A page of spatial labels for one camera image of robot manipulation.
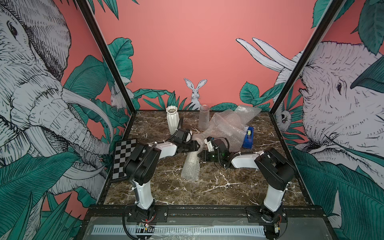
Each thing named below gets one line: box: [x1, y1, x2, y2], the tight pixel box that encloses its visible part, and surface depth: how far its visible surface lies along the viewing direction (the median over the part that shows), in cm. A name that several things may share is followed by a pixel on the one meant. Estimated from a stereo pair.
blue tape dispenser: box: [242, 126, 255, 150], surface depth 100 cm
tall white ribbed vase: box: [165, 105, 180, 136], surface depth 93 cm
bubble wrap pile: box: [202, 105, 262, 152], surface depth 112 cm
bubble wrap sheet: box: [181, 133, 206, 182], surface depth 88 cm
